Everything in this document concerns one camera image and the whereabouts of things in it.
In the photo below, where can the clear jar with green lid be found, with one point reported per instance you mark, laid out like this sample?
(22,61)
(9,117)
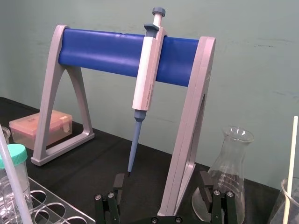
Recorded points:
(16,155)

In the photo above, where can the pink pipette tip box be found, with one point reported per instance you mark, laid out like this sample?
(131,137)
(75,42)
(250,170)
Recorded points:
(23,126)

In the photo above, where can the white and blue pipette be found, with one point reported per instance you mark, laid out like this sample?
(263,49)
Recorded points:
(147,70)

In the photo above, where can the translucent white plastic rod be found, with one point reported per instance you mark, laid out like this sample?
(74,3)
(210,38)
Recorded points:
(14,176)

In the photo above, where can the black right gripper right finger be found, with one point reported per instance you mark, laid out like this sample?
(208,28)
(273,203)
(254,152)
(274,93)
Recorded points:
(218,205)

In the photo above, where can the clear acrylic tube rack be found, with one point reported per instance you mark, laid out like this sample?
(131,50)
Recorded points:
(35,184)

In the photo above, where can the clear glass beaker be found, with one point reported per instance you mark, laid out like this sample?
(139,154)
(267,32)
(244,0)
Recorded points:
(294,210)

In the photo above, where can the black table cloth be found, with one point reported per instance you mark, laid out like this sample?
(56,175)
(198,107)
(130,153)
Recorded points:
(98,158)

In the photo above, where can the grey pipette stand blue bar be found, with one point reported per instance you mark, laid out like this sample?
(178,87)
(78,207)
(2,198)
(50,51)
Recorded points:
(93,53)

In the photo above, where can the clear glass conical flask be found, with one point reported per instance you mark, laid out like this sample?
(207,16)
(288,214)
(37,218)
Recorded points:
(233,163)

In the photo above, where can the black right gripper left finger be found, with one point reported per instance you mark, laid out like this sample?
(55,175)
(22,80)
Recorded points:
(109,206)

